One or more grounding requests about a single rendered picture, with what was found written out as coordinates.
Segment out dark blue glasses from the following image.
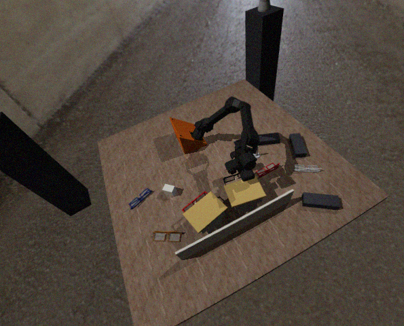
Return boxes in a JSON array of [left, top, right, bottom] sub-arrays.
[[129, 188, 152, 209]]

